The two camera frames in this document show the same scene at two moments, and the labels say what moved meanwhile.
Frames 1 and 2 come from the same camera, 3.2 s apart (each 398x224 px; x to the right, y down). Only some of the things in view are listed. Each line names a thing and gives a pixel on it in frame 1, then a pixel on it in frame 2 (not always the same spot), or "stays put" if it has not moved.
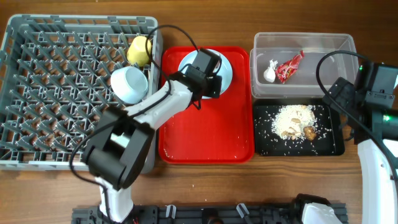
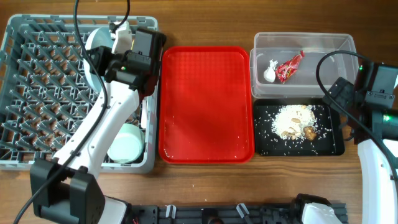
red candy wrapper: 286,69 stays put
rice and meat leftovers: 295,121 stays put
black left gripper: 214,88 -> 103,54
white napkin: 269,73 stays put
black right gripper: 340,90 stays put
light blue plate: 224,71 -> 99,38
